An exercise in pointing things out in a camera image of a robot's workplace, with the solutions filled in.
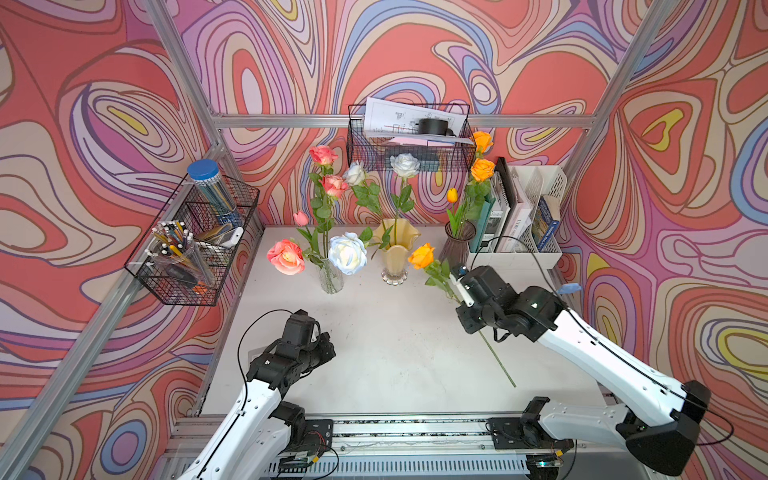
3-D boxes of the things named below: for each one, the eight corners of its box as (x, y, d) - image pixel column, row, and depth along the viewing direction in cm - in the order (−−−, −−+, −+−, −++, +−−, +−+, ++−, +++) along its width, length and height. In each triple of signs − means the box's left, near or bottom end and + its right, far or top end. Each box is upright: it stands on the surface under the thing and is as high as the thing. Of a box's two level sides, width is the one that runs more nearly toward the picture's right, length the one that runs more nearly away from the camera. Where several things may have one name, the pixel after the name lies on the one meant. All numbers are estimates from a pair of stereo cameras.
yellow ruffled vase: (391, 293, 102) (391, 251, 84) (376, 266, 109) (374, 222, 92) (418, 283, 105) (424, 239, 87) (402, 257, 112) (405, 212, 95)
